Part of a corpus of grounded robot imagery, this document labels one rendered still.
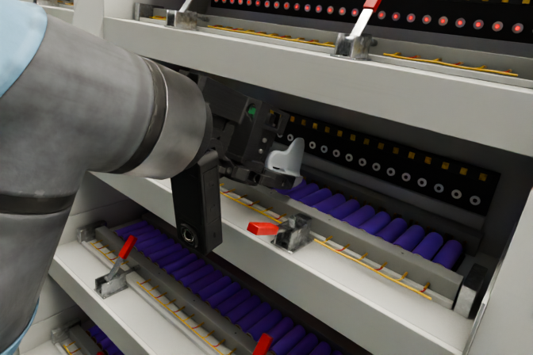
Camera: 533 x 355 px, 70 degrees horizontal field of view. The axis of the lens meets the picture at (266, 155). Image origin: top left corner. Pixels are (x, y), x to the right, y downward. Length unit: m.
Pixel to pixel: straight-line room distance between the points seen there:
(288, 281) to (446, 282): 0.15
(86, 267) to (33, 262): 0.44
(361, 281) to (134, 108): 0.26
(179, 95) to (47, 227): 0.12
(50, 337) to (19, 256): 0.62
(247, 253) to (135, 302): 0.25
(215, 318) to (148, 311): 0.10
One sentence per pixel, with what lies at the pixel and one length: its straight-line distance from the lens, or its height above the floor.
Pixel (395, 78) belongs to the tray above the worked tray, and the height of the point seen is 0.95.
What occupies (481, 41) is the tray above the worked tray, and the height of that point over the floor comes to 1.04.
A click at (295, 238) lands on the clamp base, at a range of 0.40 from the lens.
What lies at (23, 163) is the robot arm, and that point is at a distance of 0.24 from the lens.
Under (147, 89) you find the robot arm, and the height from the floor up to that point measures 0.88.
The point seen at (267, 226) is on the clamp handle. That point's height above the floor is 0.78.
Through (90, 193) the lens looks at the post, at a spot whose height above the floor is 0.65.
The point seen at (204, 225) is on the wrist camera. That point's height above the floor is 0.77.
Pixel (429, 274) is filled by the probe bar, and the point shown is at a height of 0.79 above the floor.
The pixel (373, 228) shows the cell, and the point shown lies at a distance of 0.45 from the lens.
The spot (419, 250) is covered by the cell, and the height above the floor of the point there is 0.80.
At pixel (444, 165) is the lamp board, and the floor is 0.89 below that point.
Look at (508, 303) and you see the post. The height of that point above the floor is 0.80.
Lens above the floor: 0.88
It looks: 6 degrees down
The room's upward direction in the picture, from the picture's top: 17 degrees clockwise
